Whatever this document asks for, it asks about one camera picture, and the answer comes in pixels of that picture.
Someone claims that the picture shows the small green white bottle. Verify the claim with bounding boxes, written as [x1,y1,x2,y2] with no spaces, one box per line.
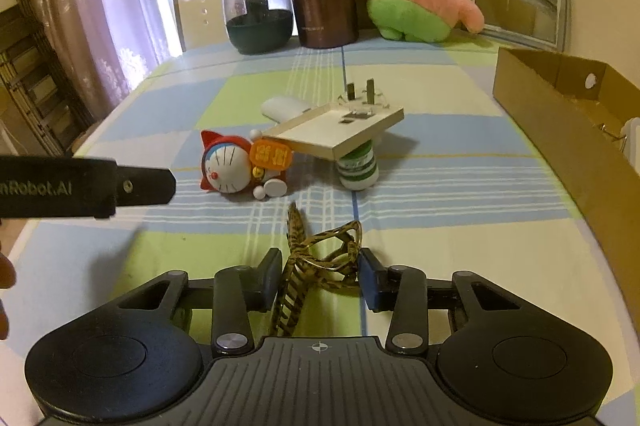
[336,141,378,191]

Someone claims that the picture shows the folding step ladder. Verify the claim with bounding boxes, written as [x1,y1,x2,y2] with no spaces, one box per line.
[0,0,96,157]

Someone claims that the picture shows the brown cardboard box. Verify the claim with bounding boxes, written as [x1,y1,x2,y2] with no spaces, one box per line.
[492,46,640,257]

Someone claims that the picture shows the white plastic case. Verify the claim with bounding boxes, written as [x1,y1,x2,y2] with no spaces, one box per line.
[261,96,311,124]

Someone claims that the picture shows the cream wooden chair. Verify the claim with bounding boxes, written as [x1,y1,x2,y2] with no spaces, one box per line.
[171,0,236,53]

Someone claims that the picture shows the person's left hand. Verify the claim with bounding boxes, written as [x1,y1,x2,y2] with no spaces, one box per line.
[0,251,17,341]

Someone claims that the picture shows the Doraemon cat figurine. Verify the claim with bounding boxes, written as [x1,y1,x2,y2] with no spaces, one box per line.
[200,129,293,201]

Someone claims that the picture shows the blue binder clip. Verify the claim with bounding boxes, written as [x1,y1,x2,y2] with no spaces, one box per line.
[597,122,630,143]

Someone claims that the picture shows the leopard print hair clip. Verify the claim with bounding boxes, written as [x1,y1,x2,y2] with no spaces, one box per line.
[272,201,362,337]

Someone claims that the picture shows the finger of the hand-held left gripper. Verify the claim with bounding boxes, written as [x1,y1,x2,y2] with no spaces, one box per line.
[116,163,177,207]

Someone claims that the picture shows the glass picture frame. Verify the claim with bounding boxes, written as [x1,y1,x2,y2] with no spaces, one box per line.
[462,0,569,52]

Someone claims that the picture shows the white three-pin plug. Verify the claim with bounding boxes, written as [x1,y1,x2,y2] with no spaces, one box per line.
[336,79,388,117]

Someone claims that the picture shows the white square charger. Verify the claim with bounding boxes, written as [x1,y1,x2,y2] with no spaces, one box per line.
[622,119,640,167]

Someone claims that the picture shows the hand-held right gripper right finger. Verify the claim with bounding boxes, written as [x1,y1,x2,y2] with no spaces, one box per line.
[356,247,521,356]

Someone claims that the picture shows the glass teapot with dark base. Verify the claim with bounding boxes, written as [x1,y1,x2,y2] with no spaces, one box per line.
[222,0,293,56]

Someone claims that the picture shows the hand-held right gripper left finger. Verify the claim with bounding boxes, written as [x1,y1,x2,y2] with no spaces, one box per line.
[116,247,284,357]

